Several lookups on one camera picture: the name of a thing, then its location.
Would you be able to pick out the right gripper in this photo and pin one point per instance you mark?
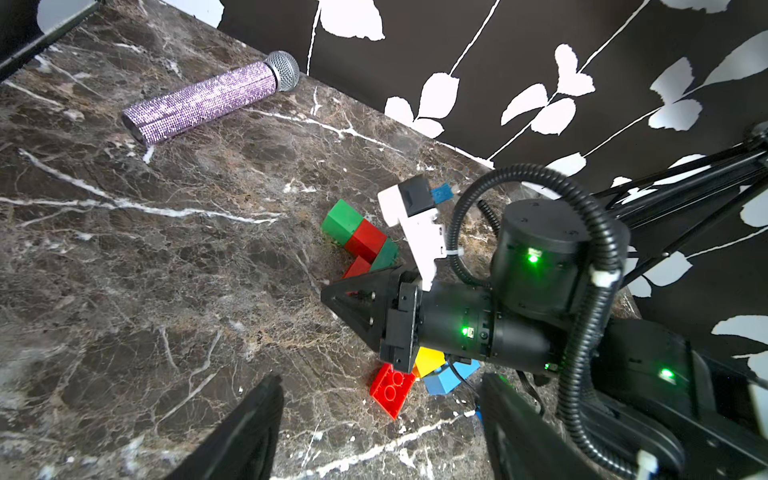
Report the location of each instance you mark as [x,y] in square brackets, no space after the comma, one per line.
[522,318]

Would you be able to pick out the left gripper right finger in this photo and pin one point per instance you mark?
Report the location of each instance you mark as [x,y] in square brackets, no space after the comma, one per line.
[520,444]

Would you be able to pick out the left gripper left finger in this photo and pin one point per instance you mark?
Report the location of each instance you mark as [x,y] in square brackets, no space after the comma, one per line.
[243,445]

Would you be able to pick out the dark green long lego brick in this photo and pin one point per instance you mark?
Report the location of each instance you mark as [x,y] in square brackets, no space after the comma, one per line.
[386,257]

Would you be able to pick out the orange-red square lego brick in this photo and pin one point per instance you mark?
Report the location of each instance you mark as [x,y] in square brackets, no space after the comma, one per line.
[366,242]

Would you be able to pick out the bright green square lego brick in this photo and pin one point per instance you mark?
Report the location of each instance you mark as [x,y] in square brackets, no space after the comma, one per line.
[341,222]

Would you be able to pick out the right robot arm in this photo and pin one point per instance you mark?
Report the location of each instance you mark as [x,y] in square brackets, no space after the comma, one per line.
[644,388]

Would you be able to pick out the yellow lego brick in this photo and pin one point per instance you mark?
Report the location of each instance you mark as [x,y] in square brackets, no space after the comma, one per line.
[427,361]

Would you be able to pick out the red lego brick far left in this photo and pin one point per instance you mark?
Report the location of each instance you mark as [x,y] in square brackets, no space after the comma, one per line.
[390,389]

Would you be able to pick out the light blue long lego brick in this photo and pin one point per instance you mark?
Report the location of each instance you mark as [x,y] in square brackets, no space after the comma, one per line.
[443,380]

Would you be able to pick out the black perforated music stand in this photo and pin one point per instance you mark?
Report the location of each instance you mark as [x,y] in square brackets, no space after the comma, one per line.
[642,202]

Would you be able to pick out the purple glitter microphone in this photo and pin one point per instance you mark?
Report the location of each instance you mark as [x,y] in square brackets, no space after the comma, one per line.
[156,120]

